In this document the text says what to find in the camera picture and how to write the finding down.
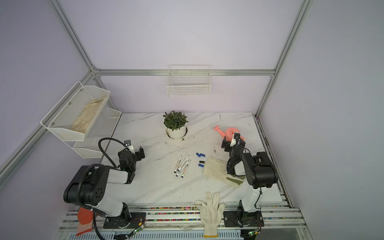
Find whiteboard marker black end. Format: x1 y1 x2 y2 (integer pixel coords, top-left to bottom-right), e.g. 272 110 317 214
174 156 183 174

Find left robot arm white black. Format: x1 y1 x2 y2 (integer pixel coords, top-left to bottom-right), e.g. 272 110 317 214
64 146 145 219

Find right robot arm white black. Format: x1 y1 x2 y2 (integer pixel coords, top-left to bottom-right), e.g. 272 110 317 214
222 133 279 213

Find pink watering can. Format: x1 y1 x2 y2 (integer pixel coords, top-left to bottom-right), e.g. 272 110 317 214
214 126 240 142

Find beige glove green fingers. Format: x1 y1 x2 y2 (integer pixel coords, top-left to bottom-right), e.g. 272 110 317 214
202 157 244 188

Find lower white mesh shelf basket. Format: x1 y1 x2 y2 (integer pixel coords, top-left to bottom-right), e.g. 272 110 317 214
73 107 122 159

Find white mesh shelf basket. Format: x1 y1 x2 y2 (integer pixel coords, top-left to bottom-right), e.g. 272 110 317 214
41 82 110 142
73 107 122 159

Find potted green plant white pot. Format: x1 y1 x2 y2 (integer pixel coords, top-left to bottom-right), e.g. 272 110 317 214
163 111 188 140

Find upper white mesh shelf basket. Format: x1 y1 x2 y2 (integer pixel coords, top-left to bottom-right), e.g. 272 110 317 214
41 82 110 142

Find beige cloth in basket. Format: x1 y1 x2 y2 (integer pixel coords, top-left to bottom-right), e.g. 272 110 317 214
71 98 105 134

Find white knit glove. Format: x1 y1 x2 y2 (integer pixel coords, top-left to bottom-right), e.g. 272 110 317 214
194 192 226 238

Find red rubber glove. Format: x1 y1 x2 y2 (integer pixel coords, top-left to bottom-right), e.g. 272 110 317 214
76 208 93 236

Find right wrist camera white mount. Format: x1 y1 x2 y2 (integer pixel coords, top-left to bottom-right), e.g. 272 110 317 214
230 132 241 147

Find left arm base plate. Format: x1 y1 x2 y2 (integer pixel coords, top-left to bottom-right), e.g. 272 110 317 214
103 212 147 229

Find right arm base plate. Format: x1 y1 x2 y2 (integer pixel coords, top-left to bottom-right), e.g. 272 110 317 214
224 211 265 228

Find white wire wall basket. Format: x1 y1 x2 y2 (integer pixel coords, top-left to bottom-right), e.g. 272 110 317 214
166 65 211 97

